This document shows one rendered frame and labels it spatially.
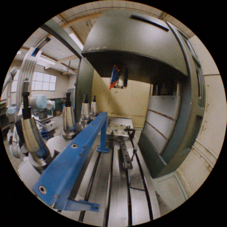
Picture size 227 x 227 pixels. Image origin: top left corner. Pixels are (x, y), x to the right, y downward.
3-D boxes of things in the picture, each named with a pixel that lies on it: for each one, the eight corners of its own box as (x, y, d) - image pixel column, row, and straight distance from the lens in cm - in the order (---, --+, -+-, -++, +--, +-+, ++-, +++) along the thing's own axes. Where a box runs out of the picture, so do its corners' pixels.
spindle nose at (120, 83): (128, 86, 53) (129, 72, 57) (108, 84, 54) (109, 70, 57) (126, 89, 69) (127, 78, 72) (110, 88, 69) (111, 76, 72)
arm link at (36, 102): (46, 101, 115) (28, 94, 67) (56, 101, 111) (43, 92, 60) (46, 110, 114) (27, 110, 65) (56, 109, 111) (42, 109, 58)
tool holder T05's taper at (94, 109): (95, 114, 37) (96, 102, 36) (88, 113, 38) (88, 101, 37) (98, 112, 41) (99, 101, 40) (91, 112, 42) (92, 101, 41)
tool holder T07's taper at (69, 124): (70, 135, 18) (67, 108, 16) (59, 131, 21) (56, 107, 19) (80, 128, 21) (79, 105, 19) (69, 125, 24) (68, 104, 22)
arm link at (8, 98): (8, 121, 104) (11, 66, 109) (6, 119, 118) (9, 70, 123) (14, 118, 107) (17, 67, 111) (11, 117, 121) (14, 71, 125)
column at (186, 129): (133, 192, 141) (162, 18, 119) (129, 163, 168) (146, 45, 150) (163, 184, 171) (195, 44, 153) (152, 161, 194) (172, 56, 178)
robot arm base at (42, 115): (37, 118, 118) (35, 111, 116) (44, 115, 124) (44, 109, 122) (41, 119, 104) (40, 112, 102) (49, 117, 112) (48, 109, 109)
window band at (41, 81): (9, 93, 461) (14, 69, 484) (55, 90, 587) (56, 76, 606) (9, 93, 457) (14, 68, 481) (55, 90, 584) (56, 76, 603)
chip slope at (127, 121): (87, 137, 124) (86, 124, 112) (97, 124, 180) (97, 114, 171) (137, 143, 124) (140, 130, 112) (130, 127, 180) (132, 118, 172)
